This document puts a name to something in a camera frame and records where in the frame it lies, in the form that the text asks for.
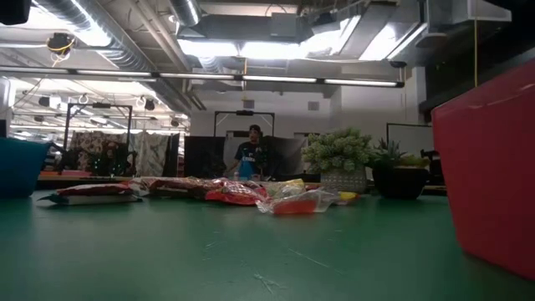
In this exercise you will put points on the yellow candy pack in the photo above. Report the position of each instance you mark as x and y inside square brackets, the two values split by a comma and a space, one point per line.
[349, 195]

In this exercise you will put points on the black metal frame stand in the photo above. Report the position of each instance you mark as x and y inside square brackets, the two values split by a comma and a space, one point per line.
[67, 134]

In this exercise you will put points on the dark grey partition panel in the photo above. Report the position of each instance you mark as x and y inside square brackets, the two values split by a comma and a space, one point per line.
[284, 154]

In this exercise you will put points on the clear bag red gummies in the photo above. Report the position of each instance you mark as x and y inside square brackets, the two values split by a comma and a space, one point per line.
[299, 205]

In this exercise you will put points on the blue plastic bin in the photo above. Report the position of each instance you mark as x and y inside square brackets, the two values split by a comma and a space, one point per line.
[21, 167]

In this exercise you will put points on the red Skittles pack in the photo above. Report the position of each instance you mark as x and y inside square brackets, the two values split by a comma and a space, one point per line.
[236, 194]

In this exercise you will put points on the black overhead beam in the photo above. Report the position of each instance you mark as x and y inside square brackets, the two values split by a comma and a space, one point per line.
[480, 79]

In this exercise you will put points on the floral patterned cloth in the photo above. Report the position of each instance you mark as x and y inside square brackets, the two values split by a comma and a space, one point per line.
[96, 140]

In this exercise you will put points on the long ceiling light bar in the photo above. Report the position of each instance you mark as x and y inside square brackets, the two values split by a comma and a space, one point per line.
[200, 76]

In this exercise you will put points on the black ceiling spotlight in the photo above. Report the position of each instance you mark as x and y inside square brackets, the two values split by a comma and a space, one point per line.
[149, 105]

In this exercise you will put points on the square wall vent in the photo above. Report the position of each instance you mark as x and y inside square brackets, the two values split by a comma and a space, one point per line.
[248, 104]
[313, 105]

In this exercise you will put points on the clear candy bag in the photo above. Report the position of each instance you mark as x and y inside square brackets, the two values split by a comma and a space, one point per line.
[288, 188]

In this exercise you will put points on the black camera rig frame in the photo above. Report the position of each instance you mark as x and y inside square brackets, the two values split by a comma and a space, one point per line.
[244, 112]

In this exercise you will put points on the wooden side table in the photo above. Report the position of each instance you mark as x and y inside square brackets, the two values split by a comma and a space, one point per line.
[83, 178]

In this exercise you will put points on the pale patterned cloth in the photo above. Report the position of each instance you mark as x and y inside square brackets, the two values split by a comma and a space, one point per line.
[148, 154]

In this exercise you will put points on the silver round ventilation duct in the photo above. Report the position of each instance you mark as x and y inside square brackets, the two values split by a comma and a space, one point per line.
[125, 54]

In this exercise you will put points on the dark chair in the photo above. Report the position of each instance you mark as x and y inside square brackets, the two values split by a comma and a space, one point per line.
[436, 167]

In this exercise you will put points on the person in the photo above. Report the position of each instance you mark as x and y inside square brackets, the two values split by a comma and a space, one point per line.
[248, 156]

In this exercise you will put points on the small bottle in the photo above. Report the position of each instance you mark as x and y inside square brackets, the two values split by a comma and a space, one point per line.
[236, 175]

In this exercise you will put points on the dark potted spiky plant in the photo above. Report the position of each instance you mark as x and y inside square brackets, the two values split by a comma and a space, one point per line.
[397, 180]

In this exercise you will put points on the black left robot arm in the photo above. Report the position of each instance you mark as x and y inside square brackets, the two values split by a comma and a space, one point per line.
[14, 10]

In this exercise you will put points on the whiteboard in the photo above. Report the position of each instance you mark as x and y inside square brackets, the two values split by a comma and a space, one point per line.
[411, 140]

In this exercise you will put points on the black partition panel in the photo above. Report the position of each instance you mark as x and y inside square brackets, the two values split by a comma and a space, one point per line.
[205, 156]

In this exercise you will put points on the red plastic bin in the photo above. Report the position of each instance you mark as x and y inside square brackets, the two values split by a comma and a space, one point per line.
[493, 167]

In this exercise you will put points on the dark background robot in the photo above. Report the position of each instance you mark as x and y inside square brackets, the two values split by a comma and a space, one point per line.
[108, 163]

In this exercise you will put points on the pale green potted succulent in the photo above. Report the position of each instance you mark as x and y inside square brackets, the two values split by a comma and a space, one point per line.
[338, 154]

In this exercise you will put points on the rectangular metal air duct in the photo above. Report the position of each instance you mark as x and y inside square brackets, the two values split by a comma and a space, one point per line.
[251, 29]

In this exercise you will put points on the yellow green fruit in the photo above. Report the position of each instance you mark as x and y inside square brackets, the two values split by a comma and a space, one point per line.
[416, 161]

